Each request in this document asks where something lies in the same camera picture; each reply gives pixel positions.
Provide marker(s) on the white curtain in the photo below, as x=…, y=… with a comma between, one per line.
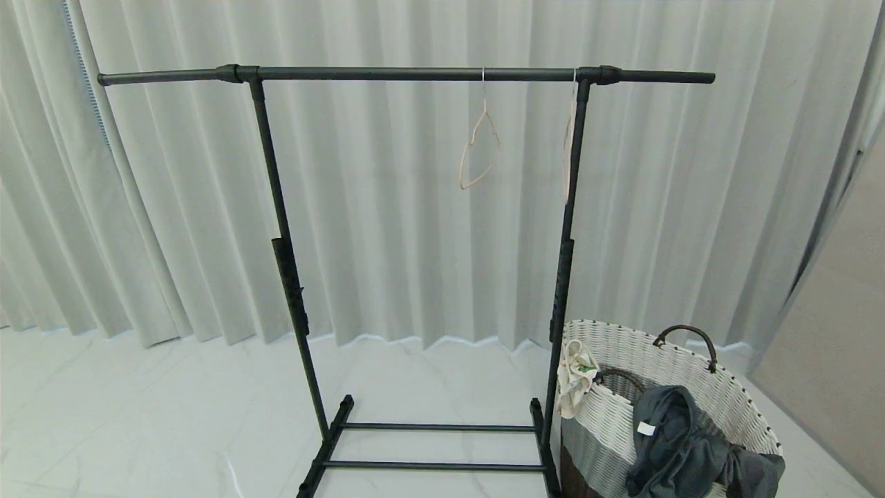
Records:
x=415, y=207

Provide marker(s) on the dark grey long-sleeved shirt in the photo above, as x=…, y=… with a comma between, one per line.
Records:
x=677, y=449

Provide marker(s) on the pink clothes hanger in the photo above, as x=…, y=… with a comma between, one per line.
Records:
x=484, y=104
x=565, y=166

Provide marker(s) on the cream printed garment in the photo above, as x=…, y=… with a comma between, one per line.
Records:
x=570, y=387

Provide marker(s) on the black clothes rack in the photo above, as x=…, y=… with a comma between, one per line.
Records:
x=415, y=73

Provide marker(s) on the white laundry basket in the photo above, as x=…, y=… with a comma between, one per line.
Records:
x=608, y=415

